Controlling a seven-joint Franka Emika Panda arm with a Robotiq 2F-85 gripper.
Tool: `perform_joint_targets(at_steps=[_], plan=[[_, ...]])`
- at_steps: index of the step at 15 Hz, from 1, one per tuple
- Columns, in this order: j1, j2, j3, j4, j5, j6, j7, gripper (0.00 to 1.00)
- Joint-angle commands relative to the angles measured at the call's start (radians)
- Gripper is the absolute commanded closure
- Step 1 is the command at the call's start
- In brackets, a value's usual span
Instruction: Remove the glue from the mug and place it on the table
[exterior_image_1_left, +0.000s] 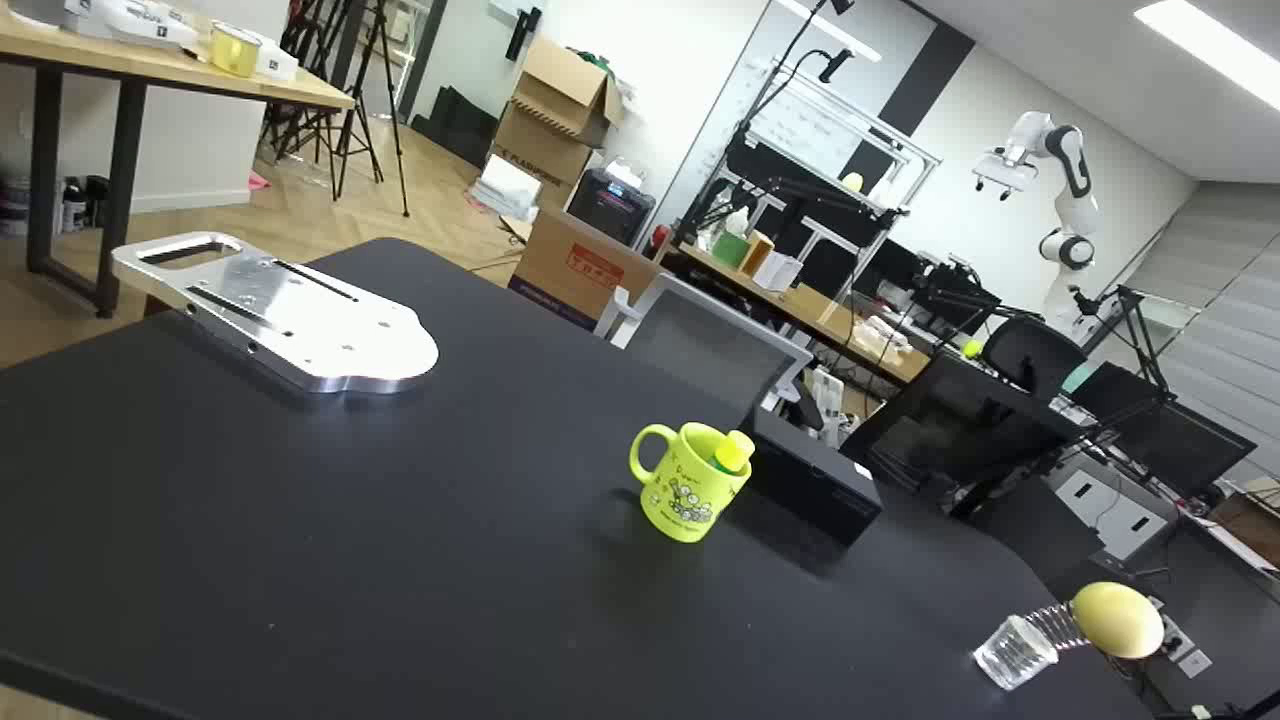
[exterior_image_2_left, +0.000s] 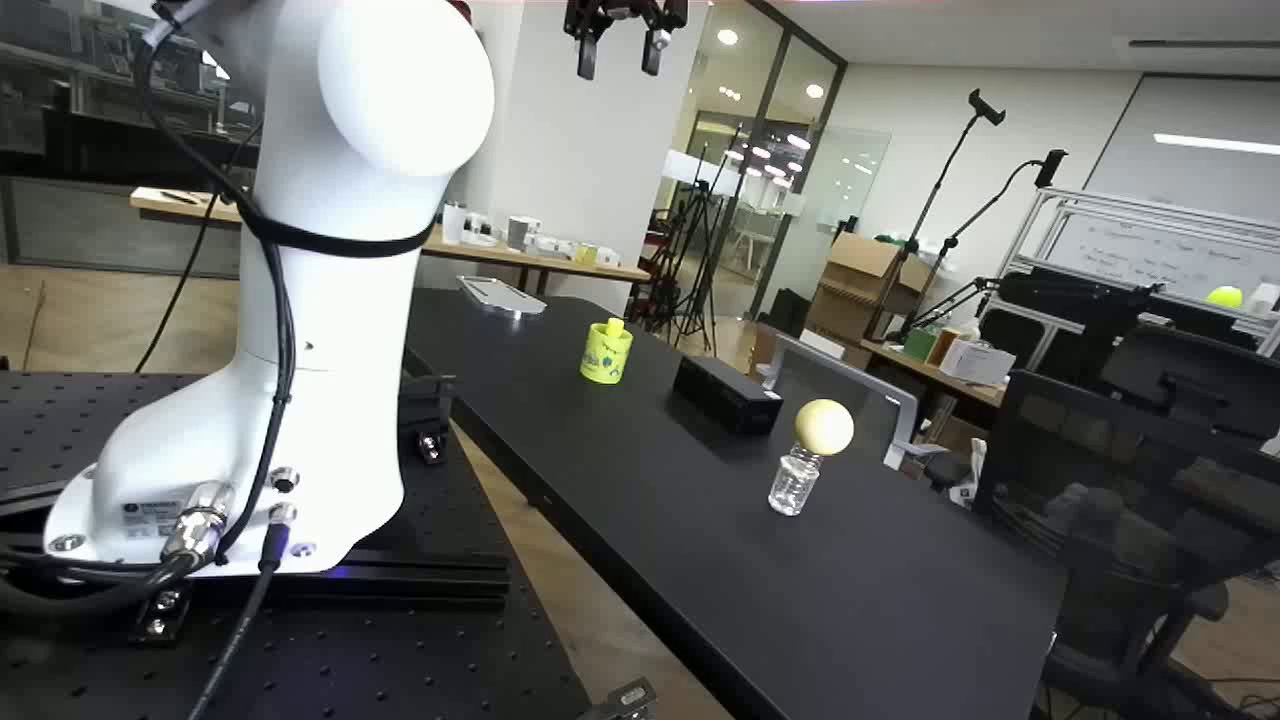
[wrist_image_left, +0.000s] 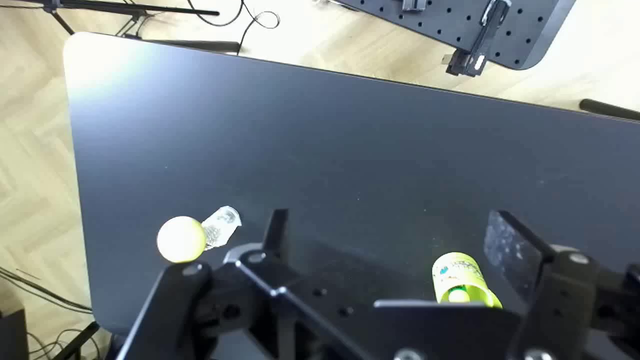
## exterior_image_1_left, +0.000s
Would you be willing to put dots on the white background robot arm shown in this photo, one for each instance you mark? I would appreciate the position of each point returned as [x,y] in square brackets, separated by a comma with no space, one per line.
[1040,141]

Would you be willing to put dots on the yellow-green plastic mug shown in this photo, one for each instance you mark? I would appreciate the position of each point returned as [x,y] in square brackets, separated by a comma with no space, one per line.
[689,472]

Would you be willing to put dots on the grey laptop screen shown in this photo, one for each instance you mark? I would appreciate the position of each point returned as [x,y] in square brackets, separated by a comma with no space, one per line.
[703,341]

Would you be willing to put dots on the cardboard box with red print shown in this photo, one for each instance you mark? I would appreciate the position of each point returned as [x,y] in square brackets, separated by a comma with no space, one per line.
[575,269]

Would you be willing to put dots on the black rectangular box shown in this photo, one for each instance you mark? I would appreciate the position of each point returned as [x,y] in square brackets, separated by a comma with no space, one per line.
[815,480]

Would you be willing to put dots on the stacked cardboard boxes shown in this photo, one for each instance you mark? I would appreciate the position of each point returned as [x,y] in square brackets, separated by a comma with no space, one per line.
[558,113]

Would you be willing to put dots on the white whiteboard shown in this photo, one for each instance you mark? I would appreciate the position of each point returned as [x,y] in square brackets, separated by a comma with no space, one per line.
[847,146]

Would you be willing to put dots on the silver metal mounting plate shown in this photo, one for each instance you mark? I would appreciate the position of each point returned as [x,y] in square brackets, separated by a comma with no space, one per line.
[289,319]

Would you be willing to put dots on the black office chair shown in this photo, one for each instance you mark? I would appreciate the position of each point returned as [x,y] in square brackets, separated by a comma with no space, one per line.
[1035,354]

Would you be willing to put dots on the clear glass cup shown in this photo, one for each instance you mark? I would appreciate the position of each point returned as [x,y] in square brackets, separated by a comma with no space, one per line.
[1013,654]

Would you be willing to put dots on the black computer monitor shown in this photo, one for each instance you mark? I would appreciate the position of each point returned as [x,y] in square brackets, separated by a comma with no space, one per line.
[1160,434]

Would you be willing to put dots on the yellow lemon ball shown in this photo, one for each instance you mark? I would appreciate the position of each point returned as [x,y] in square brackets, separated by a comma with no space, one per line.
[1118,623]

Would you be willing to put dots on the wooden table with black legs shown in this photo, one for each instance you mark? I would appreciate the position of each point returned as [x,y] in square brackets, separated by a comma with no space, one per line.
[133,69]

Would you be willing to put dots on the black camera tripod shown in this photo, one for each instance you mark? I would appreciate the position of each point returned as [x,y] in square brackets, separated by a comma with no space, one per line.
[338,40]

